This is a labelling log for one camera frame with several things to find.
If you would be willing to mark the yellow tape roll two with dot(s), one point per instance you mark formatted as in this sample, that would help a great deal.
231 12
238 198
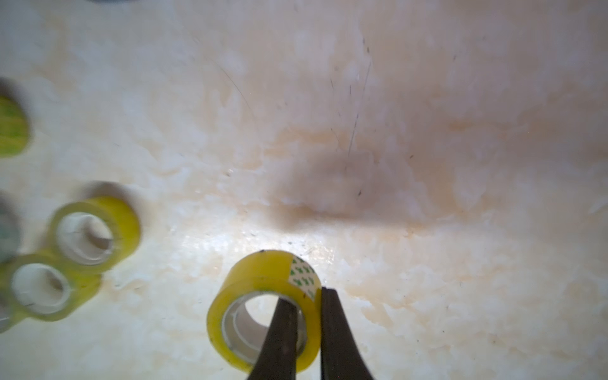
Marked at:
14 128

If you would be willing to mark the yellow tape roll eight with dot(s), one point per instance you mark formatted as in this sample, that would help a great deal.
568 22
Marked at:
231 329

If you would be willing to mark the yellow tape roll four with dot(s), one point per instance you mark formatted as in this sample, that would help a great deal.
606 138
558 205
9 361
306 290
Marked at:
67 238

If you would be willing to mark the yellow tape roll five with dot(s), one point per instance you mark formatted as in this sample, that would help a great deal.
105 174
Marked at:
10 315

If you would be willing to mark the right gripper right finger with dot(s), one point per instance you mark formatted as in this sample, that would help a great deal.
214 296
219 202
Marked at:
340 357

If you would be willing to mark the yellow tape roll six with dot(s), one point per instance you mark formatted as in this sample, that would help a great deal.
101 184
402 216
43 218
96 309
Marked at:
42 286

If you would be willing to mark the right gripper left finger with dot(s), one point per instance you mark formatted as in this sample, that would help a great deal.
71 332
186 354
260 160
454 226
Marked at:
278 356

